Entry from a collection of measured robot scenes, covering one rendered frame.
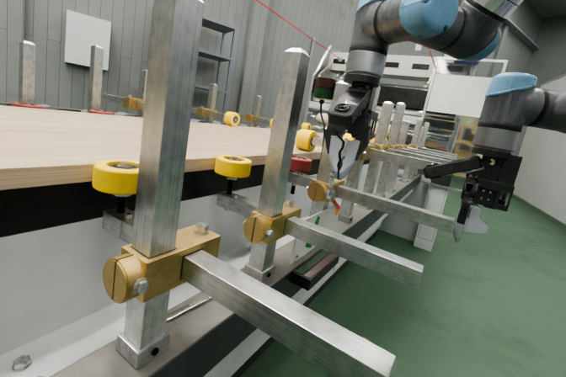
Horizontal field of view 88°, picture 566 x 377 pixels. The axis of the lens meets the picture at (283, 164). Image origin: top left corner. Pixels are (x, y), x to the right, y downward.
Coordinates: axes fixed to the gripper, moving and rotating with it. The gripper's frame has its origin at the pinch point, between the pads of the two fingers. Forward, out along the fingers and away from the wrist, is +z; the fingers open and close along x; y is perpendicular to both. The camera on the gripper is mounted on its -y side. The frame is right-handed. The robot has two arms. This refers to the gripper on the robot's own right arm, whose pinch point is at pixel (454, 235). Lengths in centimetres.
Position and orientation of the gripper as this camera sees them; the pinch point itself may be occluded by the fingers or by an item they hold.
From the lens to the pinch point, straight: 77.8
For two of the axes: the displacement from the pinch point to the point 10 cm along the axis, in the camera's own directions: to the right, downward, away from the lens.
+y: 8.3, 2.4, -5.0
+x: 5.2, -0.6, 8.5
